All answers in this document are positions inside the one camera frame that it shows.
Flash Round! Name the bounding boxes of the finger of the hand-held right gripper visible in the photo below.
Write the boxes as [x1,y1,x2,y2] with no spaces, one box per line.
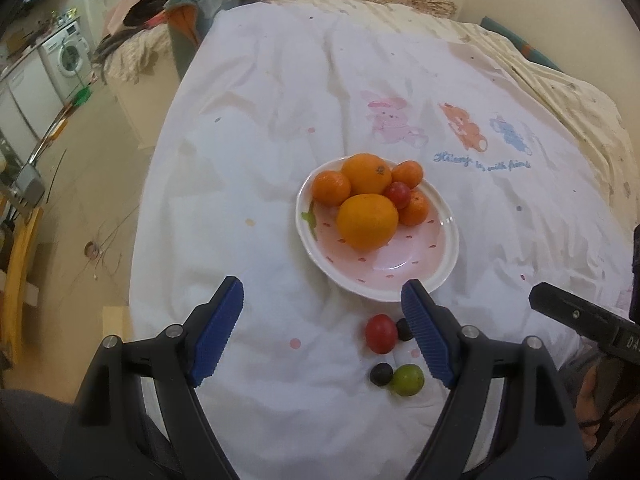
[528,282,629,356]

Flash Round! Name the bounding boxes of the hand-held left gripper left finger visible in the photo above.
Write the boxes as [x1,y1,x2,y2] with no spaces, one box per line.
[75,276,245,441]

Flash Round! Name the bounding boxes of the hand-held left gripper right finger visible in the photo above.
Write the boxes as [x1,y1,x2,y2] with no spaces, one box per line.
[401,280,576,441]

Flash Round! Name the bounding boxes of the red cherry tomato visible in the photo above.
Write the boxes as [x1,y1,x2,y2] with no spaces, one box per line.
[364,314,399,355]

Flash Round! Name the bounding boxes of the green plum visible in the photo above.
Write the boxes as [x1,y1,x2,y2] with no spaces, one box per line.
[391,364,425,397]

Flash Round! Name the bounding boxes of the pink strawberry pattern plate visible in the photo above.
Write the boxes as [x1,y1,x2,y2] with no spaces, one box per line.
[295,156,460,302]

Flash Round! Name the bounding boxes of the small tangerine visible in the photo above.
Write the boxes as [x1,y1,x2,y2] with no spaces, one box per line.
[390,160,425,190]
[312,170,352,205]
[397,191,431,227]

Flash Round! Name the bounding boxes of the large orange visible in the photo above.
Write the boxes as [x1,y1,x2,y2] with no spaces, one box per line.
[341,153,393,196]
[336,193,399,252]

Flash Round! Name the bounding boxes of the red plum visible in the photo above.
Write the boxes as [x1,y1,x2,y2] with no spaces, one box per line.
[383,182,412,209]

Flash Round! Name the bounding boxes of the pink printed cloth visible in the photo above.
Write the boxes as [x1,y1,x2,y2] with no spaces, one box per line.
[612,280,638,311]

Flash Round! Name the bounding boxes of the white printed blanket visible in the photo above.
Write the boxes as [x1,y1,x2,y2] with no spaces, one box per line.
[127,0,640,480]

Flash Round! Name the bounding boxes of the yellow wooden shelf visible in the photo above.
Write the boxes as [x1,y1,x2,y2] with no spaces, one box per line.
[0,195,46,366]

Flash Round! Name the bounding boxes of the pale yellow bed sheet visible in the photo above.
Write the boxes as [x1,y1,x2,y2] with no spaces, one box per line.
[270,0,633,211]

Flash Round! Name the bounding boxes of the teal cushion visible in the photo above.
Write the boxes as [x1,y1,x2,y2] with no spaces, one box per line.
[480,16,568,73]

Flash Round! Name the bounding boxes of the white kitchen base cabinets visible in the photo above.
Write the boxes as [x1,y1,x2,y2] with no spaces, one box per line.
[0,52,63,161]

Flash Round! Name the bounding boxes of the white washing machine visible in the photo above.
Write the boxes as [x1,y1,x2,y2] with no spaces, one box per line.
[40,22,93,101]

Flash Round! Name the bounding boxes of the pile of clothes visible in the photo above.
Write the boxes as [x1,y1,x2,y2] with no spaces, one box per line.
[92,0,281,86]

